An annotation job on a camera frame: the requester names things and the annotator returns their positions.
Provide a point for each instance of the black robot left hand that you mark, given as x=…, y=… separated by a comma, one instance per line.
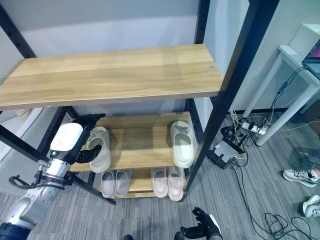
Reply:
x=67, y=140

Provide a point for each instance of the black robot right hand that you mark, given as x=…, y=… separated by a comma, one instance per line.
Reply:
x=203, y=225

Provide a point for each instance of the cream foam slipper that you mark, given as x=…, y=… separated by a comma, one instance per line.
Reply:
x=182, y=147
x=101, y=140

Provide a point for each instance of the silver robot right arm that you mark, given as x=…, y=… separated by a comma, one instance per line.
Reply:
x=216, y=237

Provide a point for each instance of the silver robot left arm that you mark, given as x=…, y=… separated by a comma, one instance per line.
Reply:
x=37, y=197

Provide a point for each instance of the robot's dark right foot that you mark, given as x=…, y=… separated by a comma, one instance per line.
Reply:
x=179, y=236

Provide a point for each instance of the robot's dark foot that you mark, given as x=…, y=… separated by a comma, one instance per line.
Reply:
x=128, y=237
x=179, y=236

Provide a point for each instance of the pale pink foam slipper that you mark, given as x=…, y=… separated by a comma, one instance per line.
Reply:
x=175, y=185
x=123, y=182
x=108, y=185
x=160, y=183

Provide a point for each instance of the medium wooden shelf board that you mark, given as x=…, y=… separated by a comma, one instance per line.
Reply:
x=140, y=145

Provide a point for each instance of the black electronics box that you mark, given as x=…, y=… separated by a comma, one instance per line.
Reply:
x=225, y=152

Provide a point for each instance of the small wooden shelf board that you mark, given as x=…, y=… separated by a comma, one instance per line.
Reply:
x=140, y=183

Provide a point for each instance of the robot's dark left foot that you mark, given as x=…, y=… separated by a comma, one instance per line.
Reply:
x=128, y=237

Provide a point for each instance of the large wooden shelf board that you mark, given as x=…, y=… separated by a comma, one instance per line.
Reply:
x=112, y=75

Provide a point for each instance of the black handheld controller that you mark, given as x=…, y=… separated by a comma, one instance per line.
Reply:
x=227, y=132

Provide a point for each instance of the person's white sneaker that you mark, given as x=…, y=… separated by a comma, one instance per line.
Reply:
x=312, y=206
x=298, y=177

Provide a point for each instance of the white power strip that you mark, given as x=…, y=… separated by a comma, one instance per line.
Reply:
x=255, y=128

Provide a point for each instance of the white table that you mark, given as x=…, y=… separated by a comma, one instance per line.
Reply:
x=280, y=82

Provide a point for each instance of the open laptop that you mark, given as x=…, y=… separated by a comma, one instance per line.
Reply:
x=312, y=62

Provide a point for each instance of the black metal shoe rack frame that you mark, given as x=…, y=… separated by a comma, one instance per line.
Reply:
x=219, y=105

